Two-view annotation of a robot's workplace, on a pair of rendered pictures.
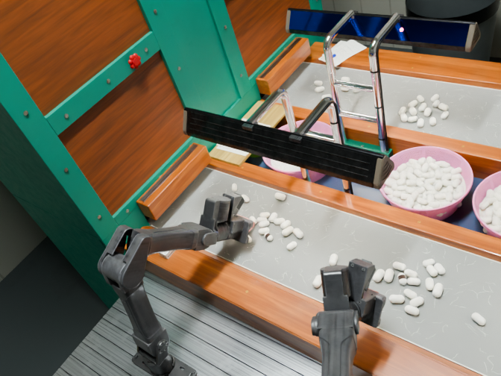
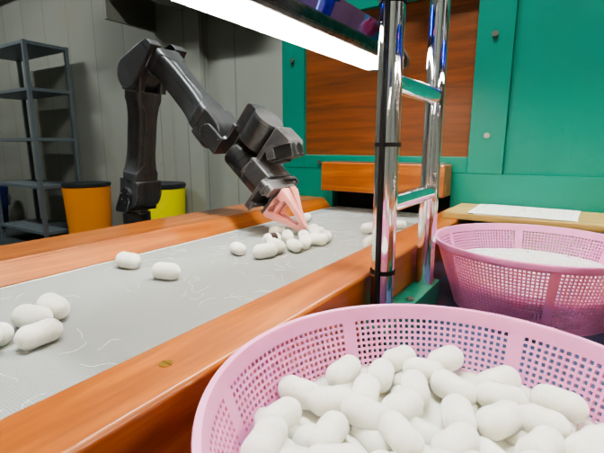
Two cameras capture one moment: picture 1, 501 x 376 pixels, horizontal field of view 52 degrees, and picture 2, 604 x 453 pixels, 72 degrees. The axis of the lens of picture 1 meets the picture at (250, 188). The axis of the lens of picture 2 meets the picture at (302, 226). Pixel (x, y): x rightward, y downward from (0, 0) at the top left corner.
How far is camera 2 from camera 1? 148 cm
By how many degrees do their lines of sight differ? 70
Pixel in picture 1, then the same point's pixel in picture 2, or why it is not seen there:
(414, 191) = (386, 406)
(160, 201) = (338, 172)
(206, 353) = not seen: hidden behind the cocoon
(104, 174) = (324, 102)
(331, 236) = (240, 279)
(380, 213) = (260, 305)
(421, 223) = (153, 368)
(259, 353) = not seen: hidden behind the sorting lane
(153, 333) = (127, 171)
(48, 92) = not seen: outside the picture
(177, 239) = (183, 94)
